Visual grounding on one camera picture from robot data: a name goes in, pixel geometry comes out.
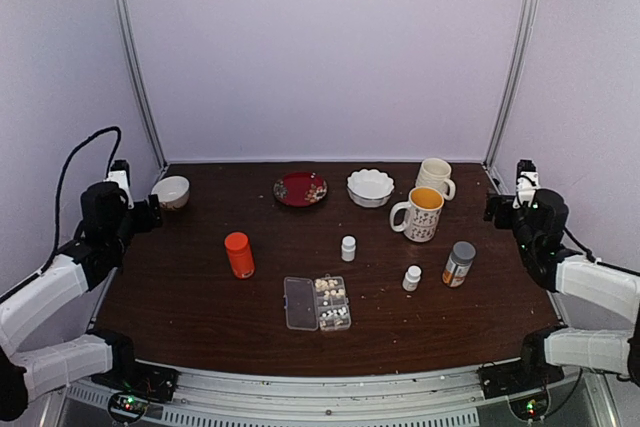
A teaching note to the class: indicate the round circuit board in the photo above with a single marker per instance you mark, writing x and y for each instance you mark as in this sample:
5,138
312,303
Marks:
529,408
126,408

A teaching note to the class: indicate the right round circuit board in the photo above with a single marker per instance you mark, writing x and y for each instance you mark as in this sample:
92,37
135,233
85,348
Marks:
529,408

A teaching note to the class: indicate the white round pills in organizer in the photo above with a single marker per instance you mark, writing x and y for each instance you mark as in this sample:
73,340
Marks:
333,304

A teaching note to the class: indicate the front aluminium rail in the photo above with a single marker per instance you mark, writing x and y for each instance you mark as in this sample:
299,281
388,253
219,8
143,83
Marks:
452,397

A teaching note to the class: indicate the white scalloped bowl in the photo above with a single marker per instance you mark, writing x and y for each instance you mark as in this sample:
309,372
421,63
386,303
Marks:
370,188

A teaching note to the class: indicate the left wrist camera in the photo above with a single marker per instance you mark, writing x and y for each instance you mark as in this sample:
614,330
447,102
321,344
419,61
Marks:
119,172

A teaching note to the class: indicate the amber bottle grey cap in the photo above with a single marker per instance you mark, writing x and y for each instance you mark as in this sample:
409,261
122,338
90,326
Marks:
459,262

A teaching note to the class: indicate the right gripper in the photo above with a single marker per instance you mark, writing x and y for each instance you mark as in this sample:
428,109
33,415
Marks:
503,202

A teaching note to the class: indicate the right aluminium frame post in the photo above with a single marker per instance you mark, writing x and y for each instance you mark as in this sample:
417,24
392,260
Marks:
523,35

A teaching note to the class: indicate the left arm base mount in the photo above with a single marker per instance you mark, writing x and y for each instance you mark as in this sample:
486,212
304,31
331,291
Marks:
155,383

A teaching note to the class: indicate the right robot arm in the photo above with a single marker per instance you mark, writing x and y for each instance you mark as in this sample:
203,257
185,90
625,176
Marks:
537,221

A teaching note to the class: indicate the orange pill bottle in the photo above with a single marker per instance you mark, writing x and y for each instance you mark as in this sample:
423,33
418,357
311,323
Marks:
239,254

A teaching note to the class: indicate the beige round pills in organizer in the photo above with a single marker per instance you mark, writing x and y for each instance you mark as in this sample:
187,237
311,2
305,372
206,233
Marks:
333,293

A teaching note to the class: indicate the white floral mug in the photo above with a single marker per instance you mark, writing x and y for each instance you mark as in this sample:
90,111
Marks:
417,218

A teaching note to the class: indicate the left aluminium frame post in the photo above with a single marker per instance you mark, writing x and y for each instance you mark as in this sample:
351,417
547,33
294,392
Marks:
137,81

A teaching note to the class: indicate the left round circuit board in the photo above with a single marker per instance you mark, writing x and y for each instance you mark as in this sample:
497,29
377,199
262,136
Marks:
126,408

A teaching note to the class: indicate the aluminium frame post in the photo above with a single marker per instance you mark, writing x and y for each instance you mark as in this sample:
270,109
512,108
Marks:
137,81
523,35

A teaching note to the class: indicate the white ceramic bowl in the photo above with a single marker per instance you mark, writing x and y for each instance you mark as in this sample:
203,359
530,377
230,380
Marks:
172,192

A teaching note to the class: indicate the small pills in organizer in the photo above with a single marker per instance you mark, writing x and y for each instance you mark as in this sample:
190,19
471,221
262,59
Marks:
334,320

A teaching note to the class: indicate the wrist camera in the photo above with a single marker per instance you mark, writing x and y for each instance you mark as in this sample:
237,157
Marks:
119,172
527,183

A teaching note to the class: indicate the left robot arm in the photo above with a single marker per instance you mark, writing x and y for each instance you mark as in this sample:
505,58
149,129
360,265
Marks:
109,223

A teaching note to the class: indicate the small white pill bottle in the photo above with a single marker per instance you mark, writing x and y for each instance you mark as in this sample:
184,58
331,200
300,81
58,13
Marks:
348,248
411,278

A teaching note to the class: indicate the cream ribbed mug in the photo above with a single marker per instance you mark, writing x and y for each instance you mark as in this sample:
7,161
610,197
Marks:
436,174

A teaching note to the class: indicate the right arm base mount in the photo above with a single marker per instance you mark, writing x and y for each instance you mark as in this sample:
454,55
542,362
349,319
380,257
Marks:
530,371

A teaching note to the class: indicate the red floral plate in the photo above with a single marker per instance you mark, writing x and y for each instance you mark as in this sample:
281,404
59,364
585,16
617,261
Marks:
300,189

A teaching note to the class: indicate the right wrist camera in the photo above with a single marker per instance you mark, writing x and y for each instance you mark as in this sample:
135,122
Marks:
527,183

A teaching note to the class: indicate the clear plastic pill organizer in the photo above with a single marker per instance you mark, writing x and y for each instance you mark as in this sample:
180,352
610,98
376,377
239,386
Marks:
301,303

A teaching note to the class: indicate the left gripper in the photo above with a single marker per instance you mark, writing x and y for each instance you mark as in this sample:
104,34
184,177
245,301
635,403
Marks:
145,223

